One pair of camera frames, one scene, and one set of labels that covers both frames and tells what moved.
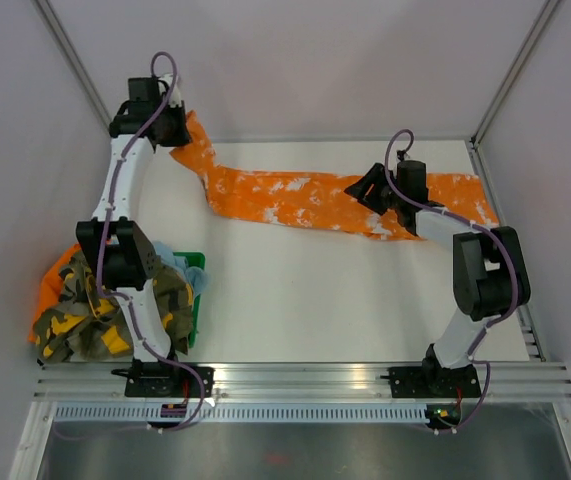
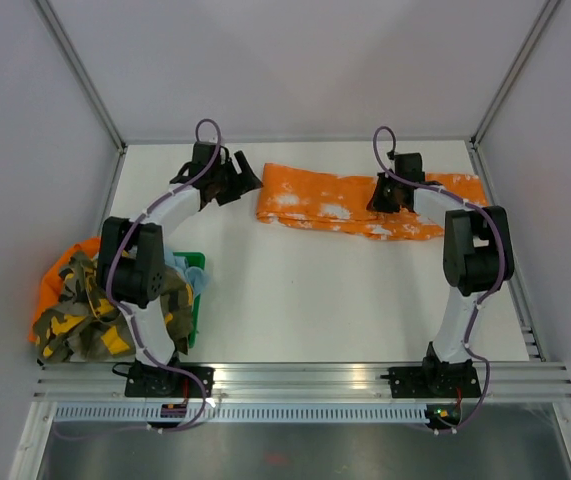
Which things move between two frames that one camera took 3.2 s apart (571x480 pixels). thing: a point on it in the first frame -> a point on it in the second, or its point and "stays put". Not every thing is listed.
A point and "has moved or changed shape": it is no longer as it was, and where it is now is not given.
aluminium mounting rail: x=306 y=381 stays put
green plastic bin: x=194 y=259 stays put
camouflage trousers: x=85 y=322 stays put
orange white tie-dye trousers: x=323 y=204 has moved or changed shape
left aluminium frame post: x=49 y=11 stays put
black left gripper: x=176 y=110 -> x=244 y=183
